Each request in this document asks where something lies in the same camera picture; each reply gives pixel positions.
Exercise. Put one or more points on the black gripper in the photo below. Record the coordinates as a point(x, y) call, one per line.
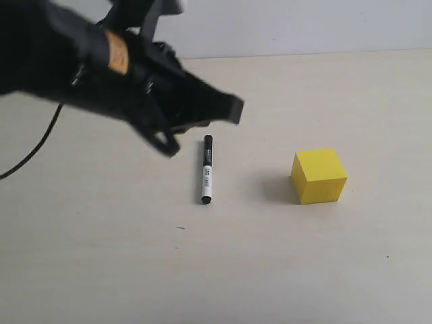
point(122, 72)

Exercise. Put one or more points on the black and white marker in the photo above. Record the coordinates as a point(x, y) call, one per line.
point(207, 171)

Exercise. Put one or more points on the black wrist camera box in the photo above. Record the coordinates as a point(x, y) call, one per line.
point(169, 7)

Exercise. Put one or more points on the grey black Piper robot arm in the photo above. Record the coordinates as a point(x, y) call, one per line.
point(37, 53)

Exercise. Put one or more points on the yellow cube block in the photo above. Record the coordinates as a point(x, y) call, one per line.
point(318, 176)

